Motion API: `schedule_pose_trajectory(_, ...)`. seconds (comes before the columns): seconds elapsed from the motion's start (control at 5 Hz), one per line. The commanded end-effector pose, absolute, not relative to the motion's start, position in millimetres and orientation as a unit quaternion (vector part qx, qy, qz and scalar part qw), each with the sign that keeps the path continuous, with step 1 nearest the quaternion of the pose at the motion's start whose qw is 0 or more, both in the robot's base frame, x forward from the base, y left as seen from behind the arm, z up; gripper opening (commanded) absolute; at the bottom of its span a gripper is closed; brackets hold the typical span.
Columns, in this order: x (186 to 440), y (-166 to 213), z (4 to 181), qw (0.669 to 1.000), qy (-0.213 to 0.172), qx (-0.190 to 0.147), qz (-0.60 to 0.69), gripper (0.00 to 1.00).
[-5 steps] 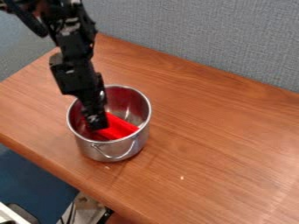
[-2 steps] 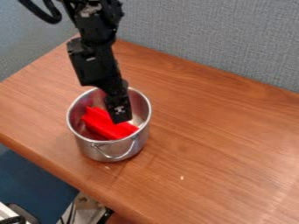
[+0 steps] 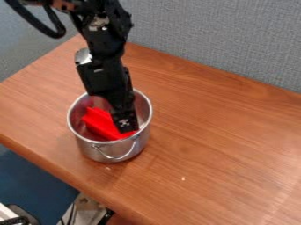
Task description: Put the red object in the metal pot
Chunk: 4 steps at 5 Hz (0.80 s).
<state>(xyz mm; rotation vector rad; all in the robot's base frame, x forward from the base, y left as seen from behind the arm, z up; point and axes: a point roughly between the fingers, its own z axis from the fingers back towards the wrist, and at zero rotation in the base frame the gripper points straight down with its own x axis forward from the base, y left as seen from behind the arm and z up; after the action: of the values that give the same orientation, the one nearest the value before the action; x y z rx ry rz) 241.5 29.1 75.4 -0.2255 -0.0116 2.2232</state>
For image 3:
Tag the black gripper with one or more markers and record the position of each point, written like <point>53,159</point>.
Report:
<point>106,79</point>

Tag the red rectangular block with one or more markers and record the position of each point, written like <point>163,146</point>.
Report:
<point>98,121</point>

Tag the stainless steel pot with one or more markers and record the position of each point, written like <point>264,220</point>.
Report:
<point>94,145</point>

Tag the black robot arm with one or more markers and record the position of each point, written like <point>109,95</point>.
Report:
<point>104,23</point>

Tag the white object at corner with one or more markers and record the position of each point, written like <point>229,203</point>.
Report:
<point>10,218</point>

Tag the metal table leg bracket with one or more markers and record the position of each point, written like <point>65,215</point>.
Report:
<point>85,212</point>

